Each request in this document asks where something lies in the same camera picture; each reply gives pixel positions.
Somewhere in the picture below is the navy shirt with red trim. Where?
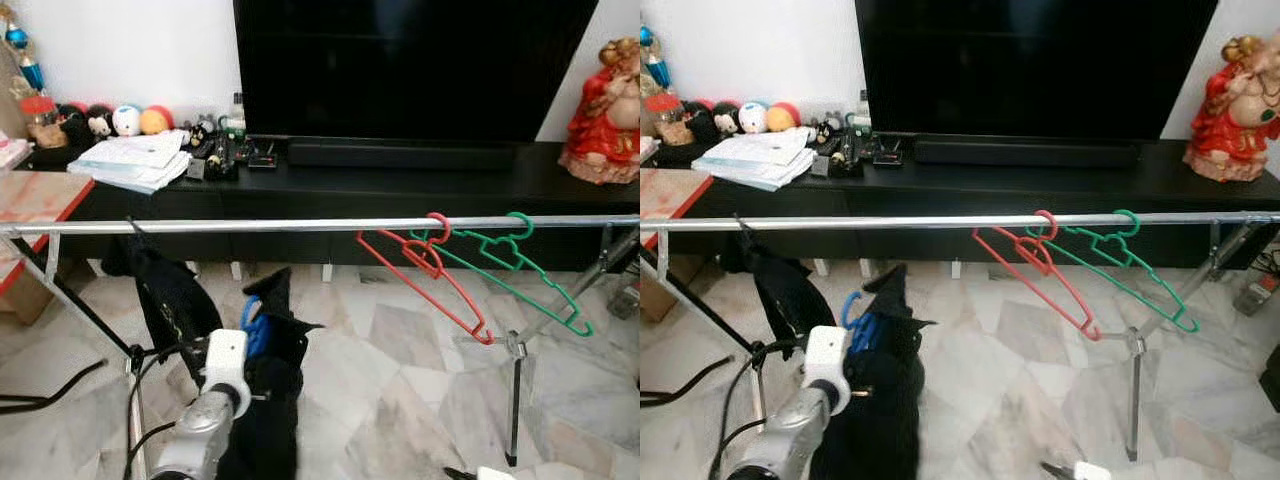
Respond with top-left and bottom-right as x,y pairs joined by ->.
215,265 -> 323,480
810,262 -> 936,480

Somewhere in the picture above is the blue plastic hanger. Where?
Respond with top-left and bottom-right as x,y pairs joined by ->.
240,295 -> 276,356
840,290 -> 891,356

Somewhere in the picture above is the red plastic hanger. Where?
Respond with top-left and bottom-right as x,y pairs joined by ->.
355,212 -> 496,346
972,210 -> 1101,341

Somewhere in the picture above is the green plastic hanger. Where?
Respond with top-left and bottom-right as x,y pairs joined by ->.
410,210 -> 596,338
1025,208 -> 1201,334

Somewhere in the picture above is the black television cabinet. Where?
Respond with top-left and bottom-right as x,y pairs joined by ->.
30,138 -> 641,271
655,135 -> 1280,269

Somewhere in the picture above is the silver metal clothes rack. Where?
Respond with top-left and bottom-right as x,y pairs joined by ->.
0,213 -> 641,480
640,210 -> 1280,466

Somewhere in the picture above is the black printed t-shirt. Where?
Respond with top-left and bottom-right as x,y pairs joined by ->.
103,235 -> 223,379
722,230 -> 836,371

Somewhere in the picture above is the marble folding table red edge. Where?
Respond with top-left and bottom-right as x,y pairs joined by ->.
0,170 -> 106,413
640,168 -> 736,406

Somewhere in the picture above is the red robed figurine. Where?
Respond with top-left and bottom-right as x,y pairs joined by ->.
558,38 -> 641,186
1183,35 -> 1280,183

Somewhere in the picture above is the black flat television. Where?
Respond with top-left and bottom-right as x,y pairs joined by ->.
855,0 -> 1221,141
232,0 -> 601,144

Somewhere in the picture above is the jar with red lid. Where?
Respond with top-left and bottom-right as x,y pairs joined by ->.
645,92 -> 691,146
20,95 -> 66,149

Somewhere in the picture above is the stack of white papers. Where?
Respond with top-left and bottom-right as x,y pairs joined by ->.
692,128 -> 816,191
68,130 -> 193,194

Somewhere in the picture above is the blue hanging ornament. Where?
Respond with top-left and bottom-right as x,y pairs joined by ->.
0,15 -> 46,96
640,25 -> 666,91

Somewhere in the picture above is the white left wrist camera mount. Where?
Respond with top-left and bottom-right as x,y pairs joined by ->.
200,328 -> 249,391
803,325 -> 853,389

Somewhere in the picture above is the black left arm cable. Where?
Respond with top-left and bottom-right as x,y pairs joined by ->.
125,345 -> 206,480
705,340 -> 806,480

